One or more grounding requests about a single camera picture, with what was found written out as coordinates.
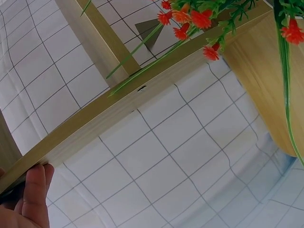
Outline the person's left hand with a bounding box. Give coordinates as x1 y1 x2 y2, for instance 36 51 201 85
0 163 55 228

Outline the artificial orange flower sprig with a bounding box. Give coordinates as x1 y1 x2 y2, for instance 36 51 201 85
273 0 304 167
79 0 274 98

